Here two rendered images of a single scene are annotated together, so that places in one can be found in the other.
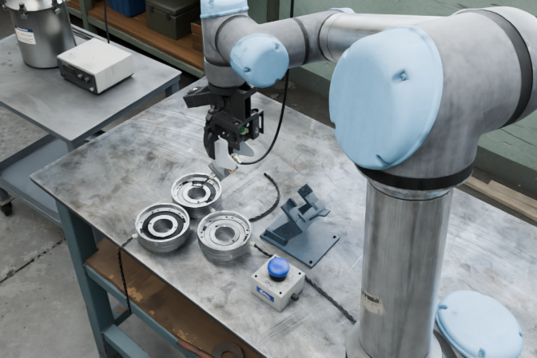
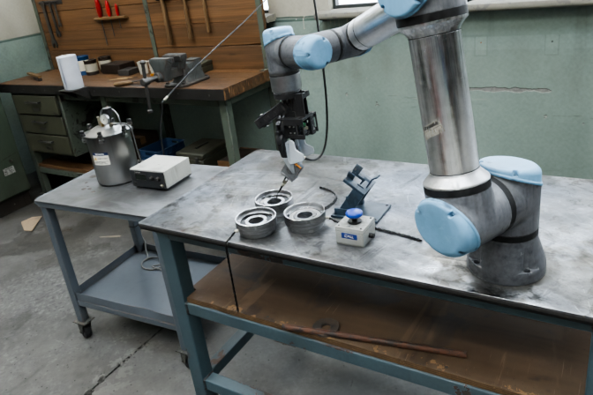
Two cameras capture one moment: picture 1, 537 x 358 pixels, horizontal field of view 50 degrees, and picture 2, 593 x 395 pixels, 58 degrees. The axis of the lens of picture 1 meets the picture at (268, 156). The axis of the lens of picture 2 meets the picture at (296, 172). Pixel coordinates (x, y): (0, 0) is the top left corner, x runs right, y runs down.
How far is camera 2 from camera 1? 52 cm
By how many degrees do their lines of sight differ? 18
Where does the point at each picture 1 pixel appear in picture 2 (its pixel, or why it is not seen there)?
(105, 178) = (198, 212)
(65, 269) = (150, 366)
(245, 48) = (303, 42)
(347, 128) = not seen: outside the picture
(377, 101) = not seen: outside the picture
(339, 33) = (361, 21)
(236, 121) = (299, 118)
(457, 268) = not seen: hidden behind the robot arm
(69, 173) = (168, 215)
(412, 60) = not seen: outside the picture
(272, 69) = (323, 54)
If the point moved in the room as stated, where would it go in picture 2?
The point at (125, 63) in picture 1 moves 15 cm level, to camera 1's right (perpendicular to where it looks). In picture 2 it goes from (184, 164) to (223, 159)
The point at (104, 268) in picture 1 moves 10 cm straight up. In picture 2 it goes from (204, 299) to (198, 270)
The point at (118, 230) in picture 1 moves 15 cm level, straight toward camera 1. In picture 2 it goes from (221, 234) to (243, 259)
